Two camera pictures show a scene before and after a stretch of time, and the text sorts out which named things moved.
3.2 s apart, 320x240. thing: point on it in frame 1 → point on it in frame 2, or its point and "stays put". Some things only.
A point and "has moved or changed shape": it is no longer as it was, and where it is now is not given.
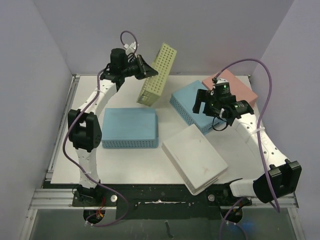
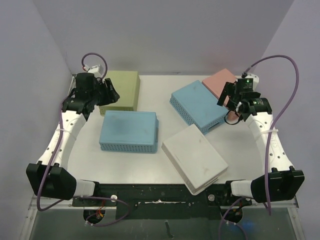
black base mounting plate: [158, 201] stays put
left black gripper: [145, 70] → [111, 96]
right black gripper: [204, 100] → [229, 93]
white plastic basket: [198, 161] stays put
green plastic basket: [154, 85] → [126, 84]
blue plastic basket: [183, 100] stays put
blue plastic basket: [130, 128] has moved or changed shape
